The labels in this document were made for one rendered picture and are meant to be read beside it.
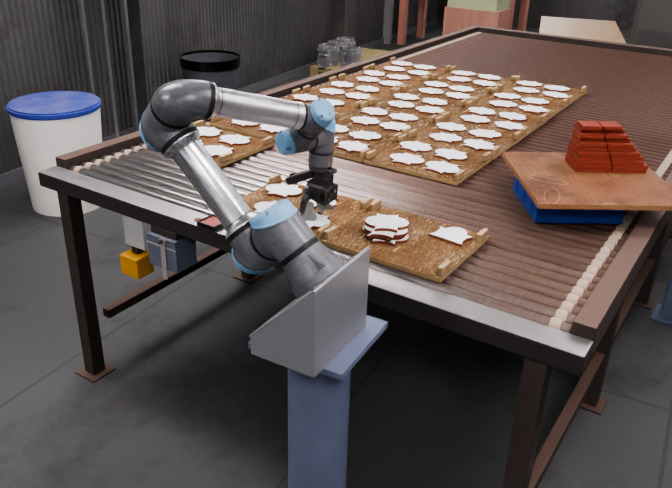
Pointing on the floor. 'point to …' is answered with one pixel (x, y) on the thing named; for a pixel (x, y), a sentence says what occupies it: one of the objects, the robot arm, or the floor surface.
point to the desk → (582, 28)
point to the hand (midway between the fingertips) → (310, 220)
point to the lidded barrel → (53, 137)
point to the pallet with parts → (341, 55)
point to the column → (324, 416)
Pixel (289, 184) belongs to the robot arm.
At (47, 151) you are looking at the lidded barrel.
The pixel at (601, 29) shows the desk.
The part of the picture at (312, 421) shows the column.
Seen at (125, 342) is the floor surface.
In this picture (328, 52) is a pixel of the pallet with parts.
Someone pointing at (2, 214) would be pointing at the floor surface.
